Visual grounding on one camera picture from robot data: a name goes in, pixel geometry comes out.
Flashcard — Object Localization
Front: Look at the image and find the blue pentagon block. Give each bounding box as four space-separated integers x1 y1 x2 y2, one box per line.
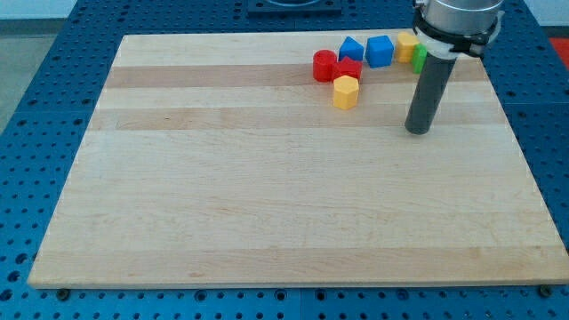
338 36 365 61

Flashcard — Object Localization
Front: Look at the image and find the yellow hexagon block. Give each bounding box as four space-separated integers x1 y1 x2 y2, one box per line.
333 76 359 110

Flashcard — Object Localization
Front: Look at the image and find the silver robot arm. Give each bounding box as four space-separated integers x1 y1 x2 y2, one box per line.
413 0 504 60

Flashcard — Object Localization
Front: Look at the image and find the blue cube block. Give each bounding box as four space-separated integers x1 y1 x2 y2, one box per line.
365 36 394 68

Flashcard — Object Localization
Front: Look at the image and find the yellow rounded block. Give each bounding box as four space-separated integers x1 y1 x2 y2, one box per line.
394 31 420 63

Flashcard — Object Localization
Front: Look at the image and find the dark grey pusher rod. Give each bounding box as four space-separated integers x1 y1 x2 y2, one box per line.
405 53 456 135

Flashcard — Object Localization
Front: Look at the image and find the wooden board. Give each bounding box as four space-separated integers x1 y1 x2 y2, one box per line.
28 31 568 289

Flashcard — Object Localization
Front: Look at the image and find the red star block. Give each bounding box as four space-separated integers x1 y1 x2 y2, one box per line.
331 56 363 82

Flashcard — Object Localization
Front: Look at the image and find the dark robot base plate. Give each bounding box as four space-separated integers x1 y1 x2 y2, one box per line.
246 0 342 17

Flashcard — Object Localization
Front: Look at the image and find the green block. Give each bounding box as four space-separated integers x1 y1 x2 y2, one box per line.
411 44 428 74

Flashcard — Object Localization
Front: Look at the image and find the red cylinder block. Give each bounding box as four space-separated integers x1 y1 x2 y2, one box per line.
312 50 337 83

